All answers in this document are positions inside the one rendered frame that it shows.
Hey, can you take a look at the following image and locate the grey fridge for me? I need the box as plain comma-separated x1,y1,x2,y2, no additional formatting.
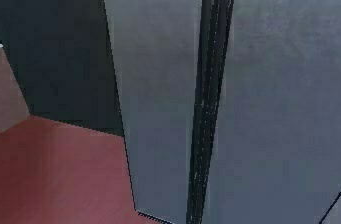
103,0,341,224

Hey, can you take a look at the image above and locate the black fridge handle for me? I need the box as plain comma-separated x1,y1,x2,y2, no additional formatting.
185,0,236,224

